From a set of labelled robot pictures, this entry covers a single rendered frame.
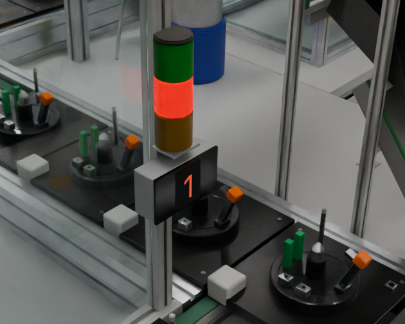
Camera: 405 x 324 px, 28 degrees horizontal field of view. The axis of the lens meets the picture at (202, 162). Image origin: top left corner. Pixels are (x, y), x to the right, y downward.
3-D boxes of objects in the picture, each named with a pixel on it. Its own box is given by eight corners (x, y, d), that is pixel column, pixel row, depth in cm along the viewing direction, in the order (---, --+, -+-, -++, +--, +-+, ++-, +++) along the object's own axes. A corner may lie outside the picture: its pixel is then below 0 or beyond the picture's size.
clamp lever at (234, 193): (229, 220, 137) (244, 192, 132) (222, 225, 136) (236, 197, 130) (215, 206, 138) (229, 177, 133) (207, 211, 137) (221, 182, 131)
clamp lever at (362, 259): (351, 285, 123) (373, 258, 118) (344, 292, 122) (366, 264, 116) (334, 269, 124) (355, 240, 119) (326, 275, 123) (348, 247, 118)
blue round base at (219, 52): (236, 71, 217) (238, 19, 209) (197, 90, 207) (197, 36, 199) (193, 54, 226) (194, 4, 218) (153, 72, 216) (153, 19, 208)
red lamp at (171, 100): (200, 109, 104) (201, 74, 102) (173, 123, 101) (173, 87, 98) (173, 96, 107) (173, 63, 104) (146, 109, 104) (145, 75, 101)
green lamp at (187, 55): (201, 74, 102) (202, 38, 99) (173, 87, 98) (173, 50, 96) (173, 62, 104) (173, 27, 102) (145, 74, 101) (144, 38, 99)
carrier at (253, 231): (294, 228, 143) (300, 168, 136) (203, 294, 128) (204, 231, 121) (194, 177, 157) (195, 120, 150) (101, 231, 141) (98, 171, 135)
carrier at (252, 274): (417, 291, 129) (430, 229, 123) (332, 374, 114) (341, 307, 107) (296, 229, 143) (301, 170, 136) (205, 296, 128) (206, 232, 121)
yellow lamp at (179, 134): (200, 142, 107) (200, 110, 104) (173, 157, 104) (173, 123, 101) (173, 129, 110) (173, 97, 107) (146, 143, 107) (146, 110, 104)
